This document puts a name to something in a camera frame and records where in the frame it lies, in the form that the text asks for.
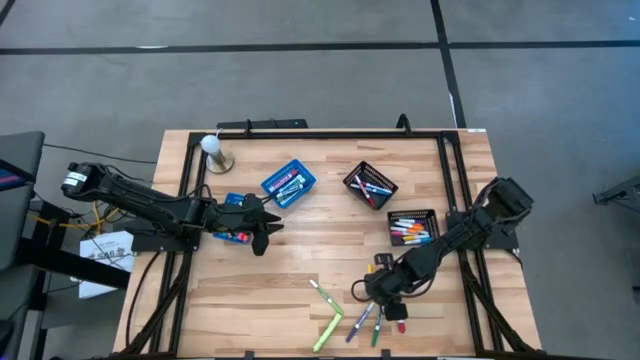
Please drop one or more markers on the orange cap white marker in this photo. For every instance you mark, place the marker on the orange cap white marker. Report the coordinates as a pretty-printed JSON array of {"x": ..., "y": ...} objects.
[{"x": 412, "y": 226}]

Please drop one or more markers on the black power strip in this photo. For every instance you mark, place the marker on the black power strip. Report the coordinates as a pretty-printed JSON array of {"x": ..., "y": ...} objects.
[{"x": 260, "y": 124}]

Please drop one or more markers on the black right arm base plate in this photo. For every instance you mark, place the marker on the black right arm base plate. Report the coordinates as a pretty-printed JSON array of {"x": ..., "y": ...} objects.
[{"x": 505, "y": 242}]

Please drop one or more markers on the green cap Expo marker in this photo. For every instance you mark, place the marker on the green cap Expo marker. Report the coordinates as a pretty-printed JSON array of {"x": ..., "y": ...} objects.
[{"x": 327, "y": 298}]

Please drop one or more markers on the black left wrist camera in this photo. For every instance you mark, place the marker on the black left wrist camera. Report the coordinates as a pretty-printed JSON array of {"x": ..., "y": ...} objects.
[{"x": 252, "y": 201}]

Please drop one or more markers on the white paper sheet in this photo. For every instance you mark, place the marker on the white paper sheet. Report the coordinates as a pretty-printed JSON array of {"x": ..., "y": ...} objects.
[{"x": 100, "y": 245}]

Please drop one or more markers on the thin dark green marker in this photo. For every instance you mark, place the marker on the thin dark green marker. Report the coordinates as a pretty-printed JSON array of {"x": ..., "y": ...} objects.
[{"x": 376, "y": 332}]

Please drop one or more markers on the yellow orange marker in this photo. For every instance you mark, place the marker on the yellow orange marker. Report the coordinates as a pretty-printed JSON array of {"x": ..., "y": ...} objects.
[{"x": 415, "y": 237}]

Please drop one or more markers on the light green Sharpie highlighter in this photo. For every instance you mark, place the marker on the light green Sharpie highlighter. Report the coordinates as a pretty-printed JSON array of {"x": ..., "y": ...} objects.
[{"x": 327, "y": 333}]

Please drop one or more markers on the red cap marker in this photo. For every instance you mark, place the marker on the red cap marker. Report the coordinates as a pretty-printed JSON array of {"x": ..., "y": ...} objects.
[{"x": 401, "y": 328}]

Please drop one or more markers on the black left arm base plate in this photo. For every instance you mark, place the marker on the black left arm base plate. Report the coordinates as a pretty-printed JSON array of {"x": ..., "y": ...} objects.
[{"x": 165, "y": 244}]

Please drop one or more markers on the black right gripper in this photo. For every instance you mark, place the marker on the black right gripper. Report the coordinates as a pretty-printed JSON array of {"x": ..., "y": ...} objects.
[{"x": 385, "y": 287}]

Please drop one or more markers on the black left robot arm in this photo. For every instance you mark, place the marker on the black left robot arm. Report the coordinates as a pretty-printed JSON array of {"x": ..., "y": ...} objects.
[{"x": 140, "y": 200}]

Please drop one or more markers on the black frame clamp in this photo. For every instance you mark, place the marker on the black frame clamp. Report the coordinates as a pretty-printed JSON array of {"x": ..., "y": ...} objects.
[{"x": 404, "y": 116}]

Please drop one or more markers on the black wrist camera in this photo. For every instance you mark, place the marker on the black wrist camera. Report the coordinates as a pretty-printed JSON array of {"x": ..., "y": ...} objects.
[
  {"x": 252, "y": 201},
  {"x": 383, "y": 259}
]

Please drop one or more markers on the thick teal Expo marker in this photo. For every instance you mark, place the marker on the thick teal Expo marker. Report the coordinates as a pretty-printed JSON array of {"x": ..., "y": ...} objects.
[{"x": 291, "y": 186}]

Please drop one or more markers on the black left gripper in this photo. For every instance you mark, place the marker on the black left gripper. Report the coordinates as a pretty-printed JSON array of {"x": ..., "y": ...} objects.
[{"x": 235, "y": 217}]

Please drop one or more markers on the white bulb brass lamp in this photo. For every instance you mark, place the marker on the white bulb brass lamp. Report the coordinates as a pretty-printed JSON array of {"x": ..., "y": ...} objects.
[{"x": 210, "y": 144}]

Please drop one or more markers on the black plastic mesh basket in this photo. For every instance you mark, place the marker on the black plastic mesh basket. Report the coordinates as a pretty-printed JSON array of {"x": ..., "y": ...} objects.
[
  {"x": 420, "y": 215},
  {"x": 367, "y": 167}
]

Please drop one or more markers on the blue cap white marker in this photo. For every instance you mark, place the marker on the blue cap white marker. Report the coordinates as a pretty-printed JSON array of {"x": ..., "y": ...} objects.
[{"x": 420, "y": 241}]

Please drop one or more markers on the light blue marker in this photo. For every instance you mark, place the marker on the light blue marker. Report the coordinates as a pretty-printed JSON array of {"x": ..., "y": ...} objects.
[{"x": 357, "y": 187}]

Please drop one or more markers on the red Expo marker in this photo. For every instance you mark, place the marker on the red Expo marker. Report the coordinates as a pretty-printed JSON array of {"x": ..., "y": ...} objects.
[{"x": 284, "y": 181}]

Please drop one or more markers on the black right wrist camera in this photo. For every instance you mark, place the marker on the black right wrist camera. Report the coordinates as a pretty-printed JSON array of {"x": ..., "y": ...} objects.
[{"x": 383, "y": 259}]

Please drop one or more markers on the dark red marker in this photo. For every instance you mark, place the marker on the dark red marker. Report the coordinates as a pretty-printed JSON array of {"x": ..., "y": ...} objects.
[{"x": 365, "y": 191}]

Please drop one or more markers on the black table frame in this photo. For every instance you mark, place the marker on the black table frame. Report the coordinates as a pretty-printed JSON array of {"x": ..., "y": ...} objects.
[{"x": 325, "y": 135}]

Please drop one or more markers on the grey side desk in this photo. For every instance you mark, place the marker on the grey side desk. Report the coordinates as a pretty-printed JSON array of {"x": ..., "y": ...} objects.
[{"x": 20, "y": 200}]

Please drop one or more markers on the blue plastic mesh basket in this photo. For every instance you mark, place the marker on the blue plastic mesh basket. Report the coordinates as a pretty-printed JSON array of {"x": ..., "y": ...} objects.
[
  {"x": 300, "y": 166},
  {"x": 234, "y": 199}
]

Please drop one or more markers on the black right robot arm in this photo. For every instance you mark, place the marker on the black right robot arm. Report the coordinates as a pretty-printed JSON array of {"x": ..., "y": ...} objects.
[{"x": 450, "y": 240}]

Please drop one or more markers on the pink cap white marker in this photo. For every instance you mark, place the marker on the pink cap white marker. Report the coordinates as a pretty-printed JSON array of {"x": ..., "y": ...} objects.
[{"x": 406, "y": 220}]

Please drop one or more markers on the green label Expo marker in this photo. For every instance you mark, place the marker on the green label Expo marker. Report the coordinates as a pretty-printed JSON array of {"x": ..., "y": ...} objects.
[{"x": 292, "y": 195}]

